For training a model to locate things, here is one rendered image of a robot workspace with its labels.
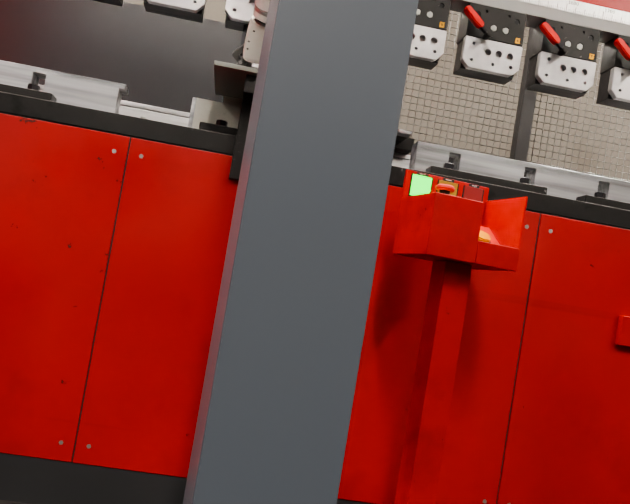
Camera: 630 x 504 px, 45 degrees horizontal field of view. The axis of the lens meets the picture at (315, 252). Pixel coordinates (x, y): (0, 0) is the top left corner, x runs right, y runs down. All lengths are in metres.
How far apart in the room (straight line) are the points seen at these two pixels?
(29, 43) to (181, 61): 0.46
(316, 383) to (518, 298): 0.97
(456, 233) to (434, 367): 0.27
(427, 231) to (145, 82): 1.26
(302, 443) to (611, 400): 1.14
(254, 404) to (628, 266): 1.23
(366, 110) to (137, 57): 1.57
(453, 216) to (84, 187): 0.81
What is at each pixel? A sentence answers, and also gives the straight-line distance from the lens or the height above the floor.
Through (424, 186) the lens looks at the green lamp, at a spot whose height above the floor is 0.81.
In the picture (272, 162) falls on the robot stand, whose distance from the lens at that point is 0.97.
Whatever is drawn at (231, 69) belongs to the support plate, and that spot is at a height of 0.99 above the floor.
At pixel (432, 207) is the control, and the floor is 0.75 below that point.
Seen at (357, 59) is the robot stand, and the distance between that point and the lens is 1.01.
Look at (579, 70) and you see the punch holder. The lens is 2.12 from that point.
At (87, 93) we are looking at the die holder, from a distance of 1.94.
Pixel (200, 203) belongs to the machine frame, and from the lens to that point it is 1.75.
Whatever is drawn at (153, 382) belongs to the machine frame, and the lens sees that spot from 1.76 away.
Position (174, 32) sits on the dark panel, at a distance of 2.51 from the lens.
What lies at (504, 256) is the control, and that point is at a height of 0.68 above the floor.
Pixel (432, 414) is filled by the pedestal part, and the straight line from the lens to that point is 1.56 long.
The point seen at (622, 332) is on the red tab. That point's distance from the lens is 1.97.
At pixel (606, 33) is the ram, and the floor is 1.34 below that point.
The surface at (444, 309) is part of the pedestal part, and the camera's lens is 1.54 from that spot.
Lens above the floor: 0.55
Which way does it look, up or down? 3 degrees up
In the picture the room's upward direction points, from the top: 10 degrees clockwise
